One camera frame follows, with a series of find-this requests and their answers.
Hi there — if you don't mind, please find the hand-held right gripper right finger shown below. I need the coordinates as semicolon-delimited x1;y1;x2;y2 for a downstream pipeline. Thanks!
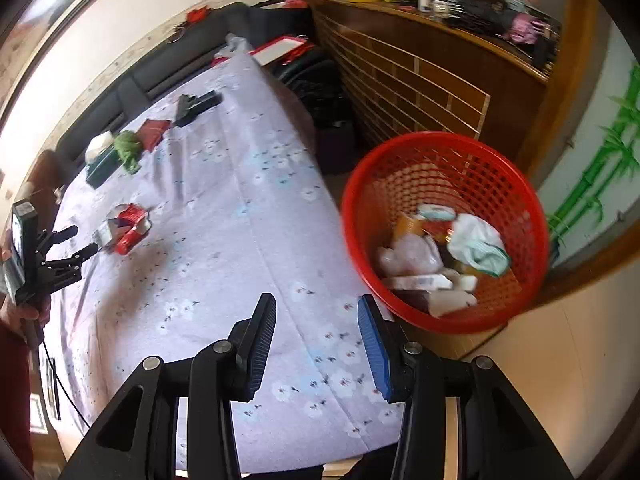
357;294;574;480

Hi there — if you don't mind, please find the red framed white board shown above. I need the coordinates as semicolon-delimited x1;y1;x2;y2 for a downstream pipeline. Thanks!
252;34;312;69

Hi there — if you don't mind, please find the person's left hand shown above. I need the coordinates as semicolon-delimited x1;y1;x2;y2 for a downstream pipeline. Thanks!
0;296;52;337

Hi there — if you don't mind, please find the floral bed sheet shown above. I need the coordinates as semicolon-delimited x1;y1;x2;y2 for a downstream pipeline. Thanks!
42;52;407;476

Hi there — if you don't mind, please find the wide white box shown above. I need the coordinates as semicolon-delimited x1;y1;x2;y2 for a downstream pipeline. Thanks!
429;290;479;319

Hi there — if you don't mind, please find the wooden cabinet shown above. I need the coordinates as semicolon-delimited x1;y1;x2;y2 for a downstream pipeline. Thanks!
282;0;601;181

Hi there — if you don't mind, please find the white and green plastic bag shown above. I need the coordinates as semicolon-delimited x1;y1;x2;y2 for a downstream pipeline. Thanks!
446;213;512;278

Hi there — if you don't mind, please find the pink cloth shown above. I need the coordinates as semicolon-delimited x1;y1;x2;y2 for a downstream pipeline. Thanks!
504;12;549;44

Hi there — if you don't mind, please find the person's dark red clothing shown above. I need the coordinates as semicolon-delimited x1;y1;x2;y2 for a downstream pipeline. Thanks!
0;319;37;480

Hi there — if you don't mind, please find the green crumpled cloth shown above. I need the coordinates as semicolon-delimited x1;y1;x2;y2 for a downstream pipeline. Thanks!
113;129;142;175

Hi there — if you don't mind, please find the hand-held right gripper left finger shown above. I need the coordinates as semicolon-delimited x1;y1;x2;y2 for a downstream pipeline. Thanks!
60;292;278;480

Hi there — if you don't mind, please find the white crumpled paper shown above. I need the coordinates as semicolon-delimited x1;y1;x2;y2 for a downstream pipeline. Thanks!
84;130;117;164

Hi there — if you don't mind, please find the black cable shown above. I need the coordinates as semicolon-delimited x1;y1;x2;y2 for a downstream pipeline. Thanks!
41;337;92;432

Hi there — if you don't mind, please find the red plastic basket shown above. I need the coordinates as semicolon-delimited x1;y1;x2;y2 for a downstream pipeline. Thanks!
341;131;551;335

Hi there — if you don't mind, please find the orange medicine box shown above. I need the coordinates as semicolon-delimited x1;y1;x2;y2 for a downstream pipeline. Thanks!
392;212;427;242

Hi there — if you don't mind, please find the clear plastic bag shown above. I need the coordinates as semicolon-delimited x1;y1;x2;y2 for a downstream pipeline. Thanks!
214;33;256;62

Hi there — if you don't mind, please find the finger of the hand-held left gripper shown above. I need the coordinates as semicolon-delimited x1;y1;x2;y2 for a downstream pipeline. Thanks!
44;242;101;272
39;225;80;258

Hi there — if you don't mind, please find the long white box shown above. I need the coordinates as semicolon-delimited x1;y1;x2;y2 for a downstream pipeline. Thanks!
384;273;454;292

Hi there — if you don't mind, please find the blue printed packet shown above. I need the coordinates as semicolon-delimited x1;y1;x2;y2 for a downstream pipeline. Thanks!
416;204;457;222

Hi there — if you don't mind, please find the white and silver box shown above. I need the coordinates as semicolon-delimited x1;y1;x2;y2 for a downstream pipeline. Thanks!
92;217;126;252

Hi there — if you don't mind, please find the black bag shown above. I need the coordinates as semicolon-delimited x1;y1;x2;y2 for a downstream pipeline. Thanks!
278;59;357;177

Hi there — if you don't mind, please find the dark red flat packet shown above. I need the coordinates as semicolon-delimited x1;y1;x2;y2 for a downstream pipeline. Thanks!
135;118;172;153

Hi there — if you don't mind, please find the framed wall picture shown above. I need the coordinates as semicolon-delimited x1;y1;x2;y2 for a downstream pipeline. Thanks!
0;0;104;113

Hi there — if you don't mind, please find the translucent crumpled plastic bag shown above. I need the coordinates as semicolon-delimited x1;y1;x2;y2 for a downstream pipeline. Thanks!
377;232;444;279

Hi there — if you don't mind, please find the black pistol-shaped device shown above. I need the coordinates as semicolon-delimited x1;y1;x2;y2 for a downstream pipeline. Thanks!
172;90;223;129

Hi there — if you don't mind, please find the black sofa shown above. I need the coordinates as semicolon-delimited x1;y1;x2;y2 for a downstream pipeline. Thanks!
54;2;313;162

